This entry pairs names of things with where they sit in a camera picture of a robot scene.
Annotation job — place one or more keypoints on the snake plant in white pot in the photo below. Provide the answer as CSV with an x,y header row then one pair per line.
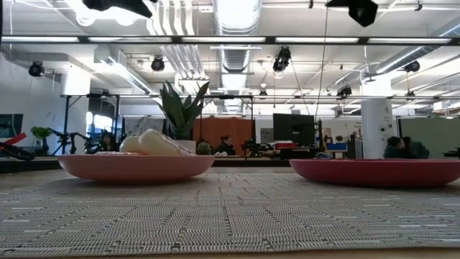
x,y
183,111

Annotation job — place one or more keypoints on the black metal frame stand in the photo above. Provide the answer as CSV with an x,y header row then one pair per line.
x,y
65,118

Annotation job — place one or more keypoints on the blue box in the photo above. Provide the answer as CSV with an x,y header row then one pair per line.
x,y
336,146

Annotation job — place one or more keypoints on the orange partition wall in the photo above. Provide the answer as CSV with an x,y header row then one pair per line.
x,y
230,127

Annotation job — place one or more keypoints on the grey patterned panel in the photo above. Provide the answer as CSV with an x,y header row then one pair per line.
x,y
138,126

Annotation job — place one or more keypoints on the large chocolate frosted donut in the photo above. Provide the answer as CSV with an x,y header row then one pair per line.
x,y
158,142

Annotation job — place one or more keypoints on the magenta plate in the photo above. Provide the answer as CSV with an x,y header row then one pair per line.
x,y
377,172

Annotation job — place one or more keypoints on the black monitor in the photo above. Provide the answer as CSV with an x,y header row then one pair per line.
x,y
293,129

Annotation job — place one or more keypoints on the silver ventilation duct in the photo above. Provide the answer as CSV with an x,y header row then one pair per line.
x,y
237,21

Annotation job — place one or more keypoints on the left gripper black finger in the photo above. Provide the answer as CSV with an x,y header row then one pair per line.
x,y
133,7

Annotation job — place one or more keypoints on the person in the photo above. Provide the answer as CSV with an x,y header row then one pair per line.
x,y
226,146
108,142
406,148

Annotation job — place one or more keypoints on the green partition wall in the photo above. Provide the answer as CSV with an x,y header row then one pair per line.
x,y
438,136

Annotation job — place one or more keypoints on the white round column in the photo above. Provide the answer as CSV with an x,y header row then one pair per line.
x,y
378,126

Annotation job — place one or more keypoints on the black overhead frame bar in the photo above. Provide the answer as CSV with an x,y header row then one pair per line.
x,y
230,40

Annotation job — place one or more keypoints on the black background robot arm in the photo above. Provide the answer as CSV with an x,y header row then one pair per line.
x,y
70,138

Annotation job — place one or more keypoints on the black hanging ceiling camera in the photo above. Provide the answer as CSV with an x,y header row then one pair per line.
x,y
281,61
157,64
412,66
36,69
344,91

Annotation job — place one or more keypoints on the red box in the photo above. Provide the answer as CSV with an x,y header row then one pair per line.
x,y
286,145

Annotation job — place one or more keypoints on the small green potted plant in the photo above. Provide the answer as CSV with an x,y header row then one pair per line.
x,y
41,134

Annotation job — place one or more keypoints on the small round green cactus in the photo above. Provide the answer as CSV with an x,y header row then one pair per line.
x,y
203,148

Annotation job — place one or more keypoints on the dark wall picture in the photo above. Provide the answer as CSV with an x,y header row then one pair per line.
x,y
10,126

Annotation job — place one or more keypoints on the grey woven placemat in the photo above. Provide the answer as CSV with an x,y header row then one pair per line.
x,y
230,216

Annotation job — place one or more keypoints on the light pink plate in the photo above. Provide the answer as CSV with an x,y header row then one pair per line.
x,y
136,167

